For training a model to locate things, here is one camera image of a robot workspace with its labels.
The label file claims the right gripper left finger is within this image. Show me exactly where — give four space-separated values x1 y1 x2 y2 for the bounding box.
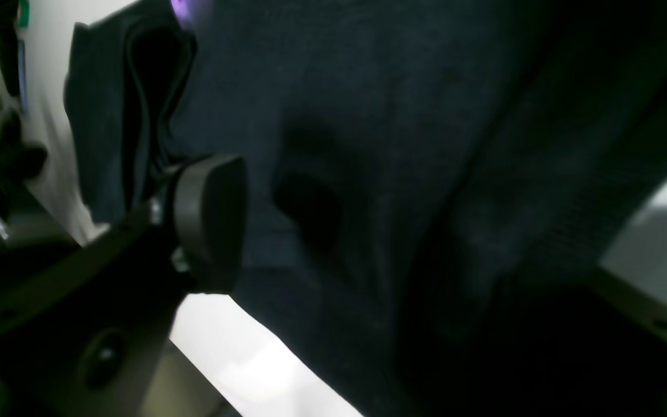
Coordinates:
0 154 248 416

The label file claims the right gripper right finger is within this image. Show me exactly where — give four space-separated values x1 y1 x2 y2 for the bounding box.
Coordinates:
591 266 667 417

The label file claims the black T-shirt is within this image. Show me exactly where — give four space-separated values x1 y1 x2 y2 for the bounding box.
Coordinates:
64 1 667 416

